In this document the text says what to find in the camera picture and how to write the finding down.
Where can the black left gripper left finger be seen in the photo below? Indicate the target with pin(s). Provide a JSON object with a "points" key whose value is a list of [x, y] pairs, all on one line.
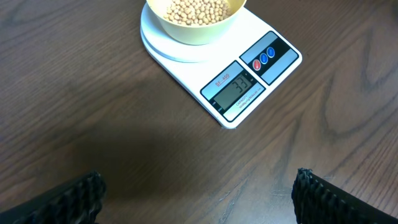
{"points": [[77, 201]]}

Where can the soybeans in bowl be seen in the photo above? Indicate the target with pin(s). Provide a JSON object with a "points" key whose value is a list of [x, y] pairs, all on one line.
{"points": [[197, 12]]}

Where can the pale yellow plastic bowl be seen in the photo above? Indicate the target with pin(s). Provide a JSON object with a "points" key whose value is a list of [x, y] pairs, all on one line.
{"points": [[194, 35]]}

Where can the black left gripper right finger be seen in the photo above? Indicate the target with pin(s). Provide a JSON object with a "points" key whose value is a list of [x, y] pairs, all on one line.
{"points": [[317, 201]]}

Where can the white digital kitchen scale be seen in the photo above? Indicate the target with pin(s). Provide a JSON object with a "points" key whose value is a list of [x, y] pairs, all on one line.
{"points": [[231, 76]]}

